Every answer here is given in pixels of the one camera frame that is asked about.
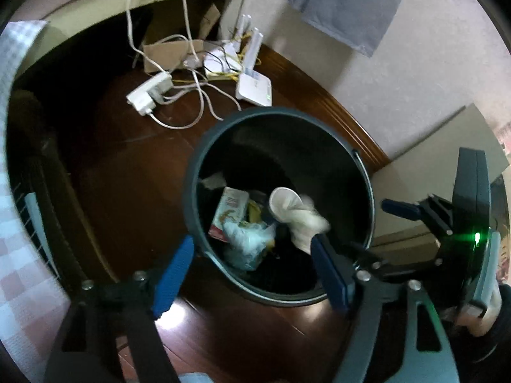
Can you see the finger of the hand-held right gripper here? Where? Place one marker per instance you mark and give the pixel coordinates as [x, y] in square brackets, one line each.
[399, 208]
[391, 261]

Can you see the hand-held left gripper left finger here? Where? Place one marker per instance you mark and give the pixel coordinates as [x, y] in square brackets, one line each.
[173, 275]

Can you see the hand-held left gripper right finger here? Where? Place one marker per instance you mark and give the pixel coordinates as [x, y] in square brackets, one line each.
[331, 275]

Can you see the pale cloth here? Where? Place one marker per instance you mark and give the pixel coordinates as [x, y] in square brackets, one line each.
[307, 227]

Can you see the clear plastic bag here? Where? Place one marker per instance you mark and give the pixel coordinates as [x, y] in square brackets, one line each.
[247, 243]

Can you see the white paper cup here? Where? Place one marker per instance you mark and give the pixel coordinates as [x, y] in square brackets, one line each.
[281, 203]

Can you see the red white small packet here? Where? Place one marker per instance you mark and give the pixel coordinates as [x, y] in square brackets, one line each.
[229, 207]

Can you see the black plastic bucket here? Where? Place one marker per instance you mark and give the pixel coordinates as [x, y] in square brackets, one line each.
[319, 159]

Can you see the yellow cloth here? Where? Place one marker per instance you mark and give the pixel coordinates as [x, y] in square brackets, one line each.
[254, 213]

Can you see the white tissue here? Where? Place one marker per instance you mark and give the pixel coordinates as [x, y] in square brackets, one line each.
[213, 179]

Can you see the person's right hand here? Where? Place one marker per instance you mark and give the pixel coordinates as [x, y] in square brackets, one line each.
[489, 321]

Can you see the beige cardboard box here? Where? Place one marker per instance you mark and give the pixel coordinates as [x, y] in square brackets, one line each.
[439, 159]

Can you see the pink printed paper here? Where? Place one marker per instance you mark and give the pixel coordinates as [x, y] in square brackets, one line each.
[505, 137]

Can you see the checked tablecloth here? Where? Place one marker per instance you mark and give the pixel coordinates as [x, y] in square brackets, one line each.
[24, 287]

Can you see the white power strip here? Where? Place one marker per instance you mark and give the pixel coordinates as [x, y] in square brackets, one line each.
[149, 89]

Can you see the white router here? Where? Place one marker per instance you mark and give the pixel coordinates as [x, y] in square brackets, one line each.
[253, 85]

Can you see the grey curtain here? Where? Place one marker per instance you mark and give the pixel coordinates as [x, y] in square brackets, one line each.
[339, 0]

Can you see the white modem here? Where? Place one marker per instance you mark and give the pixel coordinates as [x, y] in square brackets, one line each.
[217, 62]

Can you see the brown cardboard box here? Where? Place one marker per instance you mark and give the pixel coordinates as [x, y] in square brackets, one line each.
[167, 54]

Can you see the bed with beige frame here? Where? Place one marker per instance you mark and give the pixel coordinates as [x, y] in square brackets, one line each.
[80, 0]

